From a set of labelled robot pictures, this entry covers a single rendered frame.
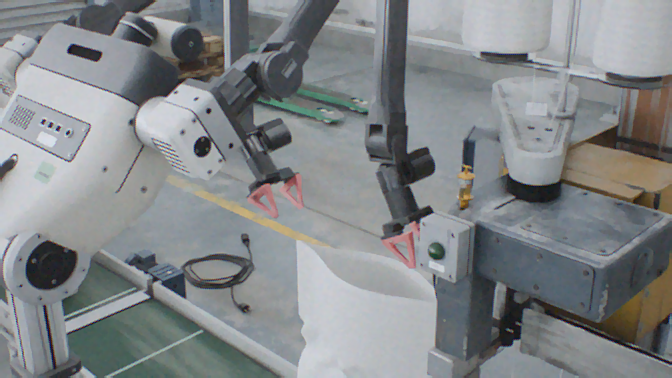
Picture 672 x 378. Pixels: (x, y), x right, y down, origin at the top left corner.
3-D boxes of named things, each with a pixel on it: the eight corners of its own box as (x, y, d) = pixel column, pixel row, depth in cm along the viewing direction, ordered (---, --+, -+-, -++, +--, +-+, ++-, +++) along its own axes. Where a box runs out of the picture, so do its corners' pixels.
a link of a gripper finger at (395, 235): (437, 256, 157) (421, 213, 156) (421, 268, 151) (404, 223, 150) (410, 264, 161) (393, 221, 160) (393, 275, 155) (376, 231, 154)
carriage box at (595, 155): (517, 303, 160) (531, 158, 148) (596, 248, 182) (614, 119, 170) (633, 351, 144) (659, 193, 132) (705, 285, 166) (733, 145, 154)
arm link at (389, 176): (367, 168, 158) (383, 163, 154) (391, 158, 162) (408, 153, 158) (379, 200, 159) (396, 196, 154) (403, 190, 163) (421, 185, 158)
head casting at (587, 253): (430, 347, 138) (438, 191, 127) (508, 296, 155) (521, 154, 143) (587, 425, 119) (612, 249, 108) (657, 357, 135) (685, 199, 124)
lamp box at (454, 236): (418, 268, 129) (420, 218, 125) (435, 258, 132) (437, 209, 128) (455, 283, 124) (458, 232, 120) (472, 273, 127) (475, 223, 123)
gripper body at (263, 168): (293, 172, 188) (278, 146, 189) (266, 180, 180) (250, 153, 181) (277, 186, 192) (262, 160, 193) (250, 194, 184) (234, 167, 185)
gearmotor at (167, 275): (114, 285, 319) (110, 252, 313) (146, 272, 329) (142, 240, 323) (156, 312, 299) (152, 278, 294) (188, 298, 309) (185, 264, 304)
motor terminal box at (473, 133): (458, 187, 174) (460, 137, 170) (466, 171, 183) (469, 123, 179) (495, 191, 172) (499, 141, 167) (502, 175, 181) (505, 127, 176)
